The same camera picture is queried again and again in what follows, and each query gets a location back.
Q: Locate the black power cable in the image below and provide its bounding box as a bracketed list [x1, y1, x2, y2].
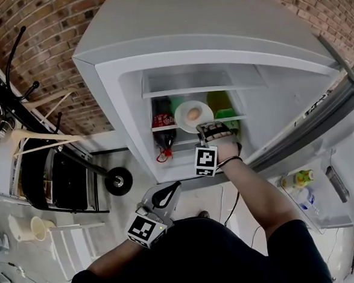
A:
[218, 189, 264, 250]

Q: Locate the cream mug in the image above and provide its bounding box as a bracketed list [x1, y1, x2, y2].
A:
[8, 211, 56, 243]

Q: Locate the brown egg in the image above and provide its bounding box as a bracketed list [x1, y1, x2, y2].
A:
[186, 107, 201, 122]

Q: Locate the cola bottle red label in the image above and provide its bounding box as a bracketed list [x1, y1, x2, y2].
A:
[150, 96, 179, 158]

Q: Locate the black oven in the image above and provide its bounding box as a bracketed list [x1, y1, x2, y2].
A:
[16, 134, 100, 216]

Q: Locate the black coat rack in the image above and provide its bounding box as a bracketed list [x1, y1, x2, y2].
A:
[0, 0, 135, 205]

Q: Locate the small yellow juice bottle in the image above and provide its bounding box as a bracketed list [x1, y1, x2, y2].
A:
[280, 169, 316, 191]

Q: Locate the grey refrigerator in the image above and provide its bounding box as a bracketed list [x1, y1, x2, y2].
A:
[68, 0, 354, 251]

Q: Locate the white round plate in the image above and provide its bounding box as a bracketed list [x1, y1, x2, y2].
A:
[173, 98, 216, 136]

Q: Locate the light wooden clothes hanger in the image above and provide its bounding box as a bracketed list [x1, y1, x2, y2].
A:
[11, 125, 86, 157]
[21, 87, 81, 125]

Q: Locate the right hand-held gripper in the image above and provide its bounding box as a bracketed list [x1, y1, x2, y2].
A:
[191, 119, 245, 179]

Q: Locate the person's left forearm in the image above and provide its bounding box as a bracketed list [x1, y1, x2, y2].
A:
[84, 238, 151, 278]

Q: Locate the person's right forearm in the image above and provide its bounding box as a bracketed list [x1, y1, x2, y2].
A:
[219, 155, 305, 241]

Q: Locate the person's dark shirt torso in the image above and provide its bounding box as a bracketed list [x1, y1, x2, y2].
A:
[59, 208, 334, 283]

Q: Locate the black flat box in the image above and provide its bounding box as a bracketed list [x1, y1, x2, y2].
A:
[325, 165, 350, 204]

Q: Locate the black red wrist cord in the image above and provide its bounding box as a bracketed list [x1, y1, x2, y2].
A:
[216, 154, 245, 170]

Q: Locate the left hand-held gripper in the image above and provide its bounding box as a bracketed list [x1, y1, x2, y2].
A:
[122, 180, 187, 251]

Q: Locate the light green packet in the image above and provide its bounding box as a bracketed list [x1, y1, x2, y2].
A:
[169, 95, 185, 115]

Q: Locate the yellow drink bottle green label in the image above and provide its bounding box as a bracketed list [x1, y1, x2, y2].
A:
[206, 89, 242, 136]

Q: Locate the person's right hand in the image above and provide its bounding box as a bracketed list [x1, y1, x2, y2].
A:
[205, 121, 241, 166]

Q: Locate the white step stool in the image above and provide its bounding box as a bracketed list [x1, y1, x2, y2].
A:
[48, 223, 110, 283]

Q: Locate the clear water bottle blue label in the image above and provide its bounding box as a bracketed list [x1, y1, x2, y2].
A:
[294, 186, 322, 218]

